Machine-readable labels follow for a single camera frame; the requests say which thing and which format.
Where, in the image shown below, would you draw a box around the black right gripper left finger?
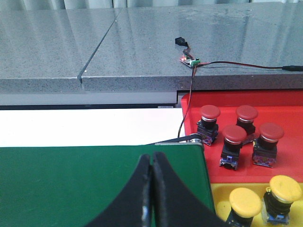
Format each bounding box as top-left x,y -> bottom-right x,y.
86,154 -> 152,227

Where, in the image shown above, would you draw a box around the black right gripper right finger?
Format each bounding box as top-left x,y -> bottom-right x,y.
152,152 -> 228,227

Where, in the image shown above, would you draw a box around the yellow mushroom push button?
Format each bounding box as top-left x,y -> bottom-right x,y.
226,187 -> 262,227
261,175 -> 303,225

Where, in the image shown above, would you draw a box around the red mushroom push button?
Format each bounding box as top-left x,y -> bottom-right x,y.
197,105 -> 221,146
219,125 -> 247,170
252,122 -> 284,168
236,105 -> 258,145

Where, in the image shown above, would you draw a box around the yellow plastic tray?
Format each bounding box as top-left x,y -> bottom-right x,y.
211,183 -> 303,227

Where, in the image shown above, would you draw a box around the green conveyor belt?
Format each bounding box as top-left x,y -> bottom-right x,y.
0,144 -> 214,227

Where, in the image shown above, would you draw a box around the small green circuit board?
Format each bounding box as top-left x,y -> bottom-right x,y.
180,55 -> 201,68

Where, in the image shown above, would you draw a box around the black plug connector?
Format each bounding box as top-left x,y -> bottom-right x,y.
175,37 -> 188,47

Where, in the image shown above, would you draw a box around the grey stone counter slab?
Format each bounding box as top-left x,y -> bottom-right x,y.
0,2 -> 303,94

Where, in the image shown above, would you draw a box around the white corrugated curtain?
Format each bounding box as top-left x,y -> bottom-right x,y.
0,0 -> 303,11

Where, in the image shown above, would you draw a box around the aluminium conveyor frame rail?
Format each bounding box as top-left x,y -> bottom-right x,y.
143,133 -> 204,149

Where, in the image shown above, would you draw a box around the red black wire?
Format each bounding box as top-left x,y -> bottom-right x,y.
177,61 -> 285,138

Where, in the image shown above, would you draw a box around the black inline cable connector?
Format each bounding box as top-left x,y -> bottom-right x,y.
282,65 -> 303,71

